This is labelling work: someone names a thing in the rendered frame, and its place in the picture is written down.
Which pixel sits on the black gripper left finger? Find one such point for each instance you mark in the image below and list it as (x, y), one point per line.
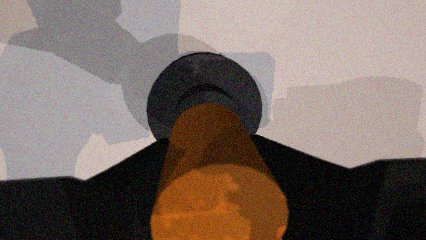
(115, 204)

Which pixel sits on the dark grey round pedestal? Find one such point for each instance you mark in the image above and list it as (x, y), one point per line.
(202, 78)

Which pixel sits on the orange knob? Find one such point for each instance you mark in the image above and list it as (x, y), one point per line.
(214, 184)

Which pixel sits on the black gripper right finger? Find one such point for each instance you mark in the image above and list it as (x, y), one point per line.
(331, 202)

